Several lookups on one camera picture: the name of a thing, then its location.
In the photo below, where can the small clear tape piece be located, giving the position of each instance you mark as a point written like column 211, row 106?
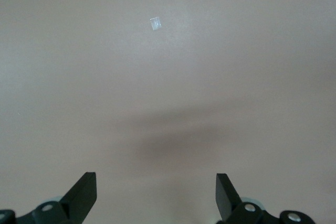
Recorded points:
column 156, row 23

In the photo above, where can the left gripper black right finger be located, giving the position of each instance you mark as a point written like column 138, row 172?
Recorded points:
column 225, row 197

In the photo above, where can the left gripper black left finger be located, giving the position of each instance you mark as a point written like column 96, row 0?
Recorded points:
column 78, row 200

